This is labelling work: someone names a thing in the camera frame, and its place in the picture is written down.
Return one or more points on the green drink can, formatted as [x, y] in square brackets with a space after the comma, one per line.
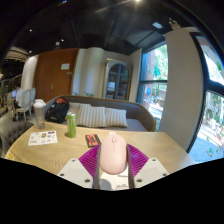
[71, 126]

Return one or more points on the person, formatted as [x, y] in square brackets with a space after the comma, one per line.
[19, 96]

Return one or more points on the white door sign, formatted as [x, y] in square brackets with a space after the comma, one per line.
[65, 66]

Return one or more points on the pink computer mouse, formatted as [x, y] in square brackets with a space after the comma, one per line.
[113, 153]

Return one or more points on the large black-framed window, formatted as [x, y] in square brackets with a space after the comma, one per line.
[210, 116]

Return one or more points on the striped cushion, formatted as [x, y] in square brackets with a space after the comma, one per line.
[116, 117]
[74, 111]
[95, 116]

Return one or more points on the clear shaker bottle white lid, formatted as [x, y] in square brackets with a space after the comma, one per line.
[40, 115]

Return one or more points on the arched glass-door cabinet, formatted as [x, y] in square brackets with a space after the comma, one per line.
[116, 80]

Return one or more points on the brown wooden door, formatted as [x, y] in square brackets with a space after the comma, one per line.
[50, 76]

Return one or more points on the white chairs group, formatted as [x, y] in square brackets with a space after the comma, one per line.
[28, 101]

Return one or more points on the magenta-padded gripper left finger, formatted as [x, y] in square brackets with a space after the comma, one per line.
[75, 173]

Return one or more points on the white sticker-printed mouse pad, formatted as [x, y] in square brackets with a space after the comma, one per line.
[42, 138]

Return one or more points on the black backpack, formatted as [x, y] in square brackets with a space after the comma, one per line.
[57, 111]

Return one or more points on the curved grey bench sofa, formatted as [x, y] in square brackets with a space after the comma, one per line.
[140, 116]

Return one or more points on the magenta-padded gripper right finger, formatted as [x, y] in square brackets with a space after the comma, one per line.
[150, 171]

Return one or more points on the grey tufted seat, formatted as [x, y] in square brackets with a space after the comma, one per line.
[15, 133]

